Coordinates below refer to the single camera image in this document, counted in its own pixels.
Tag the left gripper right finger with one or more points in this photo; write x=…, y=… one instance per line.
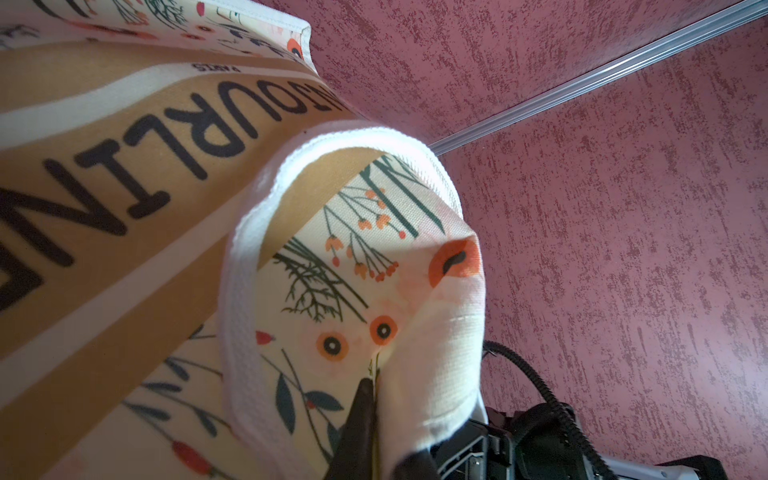
x=417, y=466

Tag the cream floral canvas tote bag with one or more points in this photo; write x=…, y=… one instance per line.
x=204, y=250

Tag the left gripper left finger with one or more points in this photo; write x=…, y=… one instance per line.
x=353, y=459

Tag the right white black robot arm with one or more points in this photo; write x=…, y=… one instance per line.
x=539, y=444

